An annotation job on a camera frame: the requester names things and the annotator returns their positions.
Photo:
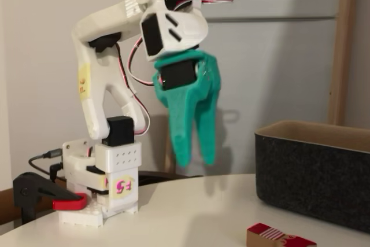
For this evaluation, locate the black clamp with red pad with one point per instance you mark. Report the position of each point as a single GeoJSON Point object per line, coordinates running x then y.
{"type": "Point", "coordinates": [31, 184]}

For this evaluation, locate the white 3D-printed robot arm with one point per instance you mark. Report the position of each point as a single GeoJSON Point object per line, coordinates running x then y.
{"type": "Point", "coordinates": [95, 24]}

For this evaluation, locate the wooden frame translucent screen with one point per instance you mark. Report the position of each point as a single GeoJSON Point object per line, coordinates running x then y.
{"type": "Point", "coordinates": [341, 56]}

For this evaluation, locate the teal gripper black servo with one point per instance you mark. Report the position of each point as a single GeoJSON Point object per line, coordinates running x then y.
{"type": "Point", "coordinates": [185, 92]}

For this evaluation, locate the metal rod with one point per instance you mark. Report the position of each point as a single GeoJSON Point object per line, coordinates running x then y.
{"type": "Point", "coordinates": [274, 19]}

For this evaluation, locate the dark grey felt box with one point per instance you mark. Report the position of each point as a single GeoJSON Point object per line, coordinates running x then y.
{"type": "Point", "coordinates": [303, 177]}

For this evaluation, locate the red striped wooden block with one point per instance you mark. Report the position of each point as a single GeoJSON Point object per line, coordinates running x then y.
{"type": "Point", "coordinates": [260, 238]}

